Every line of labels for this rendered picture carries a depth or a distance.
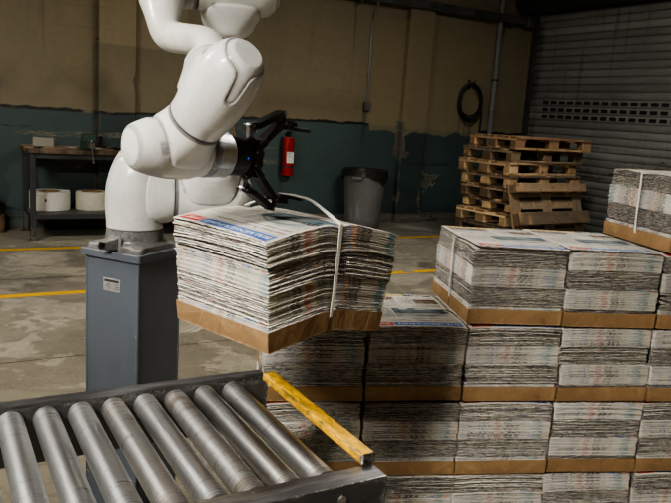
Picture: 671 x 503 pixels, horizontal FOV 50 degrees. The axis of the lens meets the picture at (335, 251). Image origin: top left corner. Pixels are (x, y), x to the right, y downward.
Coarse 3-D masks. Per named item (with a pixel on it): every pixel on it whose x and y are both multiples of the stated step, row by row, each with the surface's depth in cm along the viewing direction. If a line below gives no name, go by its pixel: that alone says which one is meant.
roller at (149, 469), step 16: (112, 400) 147; (112, 416) 141; (128, 416) 140; (112, 432) 139; (128, 432) 133; (128, 448) 129; (144, 448) 127; (144, 464) 122; (160, 464) 122; (144, 480) 119; (160, 480) 117; (160, 496) 113; (176, 496) 112
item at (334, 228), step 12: (288, 216) 150; (300, 216) 152; (312, 216) 154; (336, 228) 144; (348, 228) 146; (336, 240) 144; (348, 240) 147; (324, 288) 145; (336, 288) 148; (324, 300) 146; (336, 300) 149
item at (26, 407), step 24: (144, 384) 156; (168, 384) 157; (192, 384) 158; (216, 384) 160; (264, 384) 166; (0, 408) 139; (24, 408) 140; (96, 408) 147; (72, 432) 146; (144, 432) 153; (0, 456) 140
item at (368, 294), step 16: (352, 224) 148; (352, 240) 148; (368, 240) 152; (384, 240) 157; (352, 256) 149; (368, 256) 156; (384, 256) 157; (352, 272) 150; (368, 272) 154; (384, 272) 159; (352, 288) 152; (368, 288) 156; (384, 288) 160; (352, 304) 153; (368, 304) 157
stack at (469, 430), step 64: (384, 320) 207; (448, 320) 211; (320, 384) 203; (384, 384) 206; (448, 384) 209; (512, 384) 212; (576, 384) 215; (640, 384) 218; (320, 448) 206; (384, 448) 209; (448, 448) 213; (512, 448) 216; (576, 448) 219
